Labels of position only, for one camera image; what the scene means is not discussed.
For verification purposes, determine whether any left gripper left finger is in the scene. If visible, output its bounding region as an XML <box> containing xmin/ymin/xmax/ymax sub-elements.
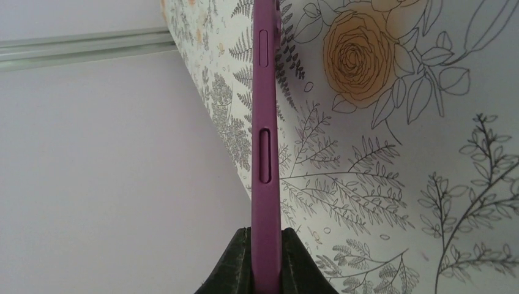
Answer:
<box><xmin>195</xmin><ymin>227</ymin><xmax>253</xmax><ymax>294</ymax></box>

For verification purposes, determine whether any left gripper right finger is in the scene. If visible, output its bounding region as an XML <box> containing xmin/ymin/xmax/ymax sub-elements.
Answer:
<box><xmin>281</xmin><ymin>227</ymin><xmax>337</xmax><ymax>294</ymax></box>

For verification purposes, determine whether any black phone pink case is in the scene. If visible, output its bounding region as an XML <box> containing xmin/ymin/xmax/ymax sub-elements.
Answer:
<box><xmin>251</xmin><ymin>0</ymin><xmax>282</xmax><ymax>293</ymax></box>

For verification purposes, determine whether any floral patterned mat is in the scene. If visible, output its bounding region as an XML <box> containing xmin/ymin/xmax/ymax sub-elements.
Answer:
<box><xmin>161</xmin><ymin>1</ymin><xmax>518</xmax><ymax>293</ymax></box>

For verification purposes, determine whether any aluminium corner frame post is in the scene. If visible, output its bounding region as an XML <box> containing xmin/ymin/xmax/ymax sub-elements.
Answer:
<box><xmin>1</xmin><ymin>28</ymin><xmax>176</xmax><ymax>72</ymax></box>

